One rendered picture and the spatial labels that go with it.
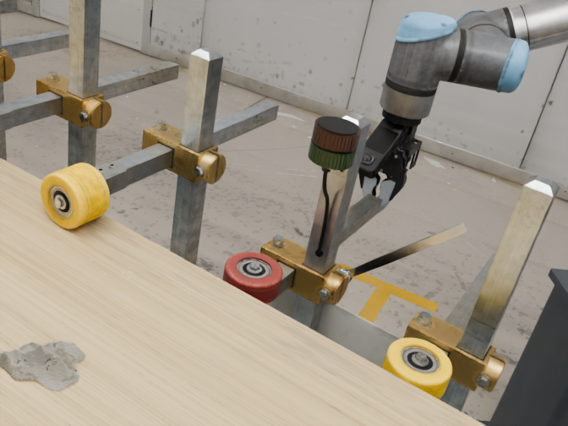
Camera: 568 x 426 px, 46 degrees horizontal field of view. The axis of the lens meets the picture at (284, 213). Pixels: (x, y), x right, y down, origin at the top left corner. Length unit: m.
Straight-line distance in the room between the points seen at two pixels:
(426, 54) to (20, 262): 0.69
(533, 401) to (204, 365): 1.22
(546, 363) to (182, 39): 3.12
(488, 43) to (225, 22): 3.05
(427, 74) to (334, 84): 2.73
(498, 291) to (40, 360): 0.55
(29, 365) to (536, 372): 1.36
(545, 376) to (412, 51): 0.97
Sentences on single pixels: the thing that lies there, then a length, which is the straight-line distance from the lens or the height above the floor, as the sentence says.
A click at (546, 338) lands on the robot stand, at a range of 1.80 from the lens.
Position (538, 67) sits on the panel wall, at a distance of 3.57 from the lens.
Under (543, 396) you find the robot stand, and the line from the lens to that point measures 1.81.
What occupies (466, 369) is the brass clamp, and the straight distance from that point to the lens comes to 0.95.
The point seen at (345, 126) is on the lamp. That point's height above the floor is 1.11.
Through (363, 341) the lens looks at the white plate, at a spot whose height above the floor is 0.76.
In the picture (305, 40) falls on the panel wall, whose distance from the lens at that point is 3.88.
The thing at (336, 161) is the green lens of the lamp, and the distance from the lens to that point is 0.84.
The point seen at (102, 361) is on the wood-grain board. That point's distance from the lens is 0.76.
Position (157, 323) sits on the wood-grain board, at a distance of 0.81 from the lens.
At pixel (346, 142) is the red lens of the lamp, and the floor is 1.10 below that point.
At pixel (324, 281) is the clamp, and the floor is 0.86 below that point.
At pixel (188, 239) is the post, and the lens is 1.12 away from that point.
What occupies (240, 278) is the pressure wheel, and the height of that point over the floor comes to 0.91.
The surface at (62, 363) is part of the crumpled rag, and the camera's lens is 0.73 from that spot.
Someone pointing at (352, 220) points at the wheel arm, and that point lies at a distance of 1.16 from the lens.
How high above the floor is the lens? 1.43
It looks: 30 degrees down
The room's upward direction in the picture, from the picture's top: 11 degrees clockwise
